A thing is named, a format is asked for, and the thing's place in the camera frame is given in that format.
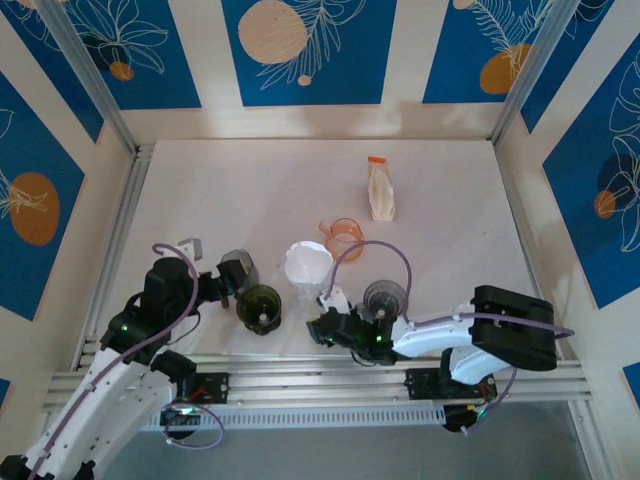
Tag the aluminium rail frame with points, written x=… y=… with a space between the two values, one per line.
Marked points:
x=310 y=375

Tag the aluminium frame post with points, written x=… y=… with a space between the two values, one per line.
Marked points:
x=85 y=65
x=537 y=65

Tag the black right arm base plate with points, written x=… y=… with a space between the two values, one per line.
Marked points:
x=422 y=385

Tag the orange-capped white bottle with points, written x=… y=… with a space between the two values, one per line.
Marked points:
x=381 y=195

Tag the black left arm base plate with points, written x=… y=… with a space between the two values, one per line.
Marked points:
x=217 y=387

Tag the grey coffee dripper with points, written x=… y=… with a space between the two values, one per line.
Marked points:
x=382 y=295

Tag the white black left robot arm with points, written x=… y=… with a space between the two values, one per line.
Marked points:
x=115 y=395

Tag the green coffee dripper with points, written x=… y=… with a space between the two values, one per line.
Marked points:
x=252 y=302

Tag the orange transparent carafe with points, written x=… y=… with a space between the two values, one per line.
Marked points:
x=345 y=230

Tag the clear coffee dripper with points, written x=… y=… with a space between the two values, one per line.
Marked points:
x=297 y=290

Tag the white paper coffee filter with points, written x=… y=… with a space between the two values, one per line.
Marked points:
x=307 y=262

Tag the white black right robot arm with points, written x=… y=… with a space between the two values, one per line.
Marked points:
x=435 y=337

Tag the aluminium side rail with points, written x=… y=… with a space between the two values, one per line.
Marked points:
x=120 y=235

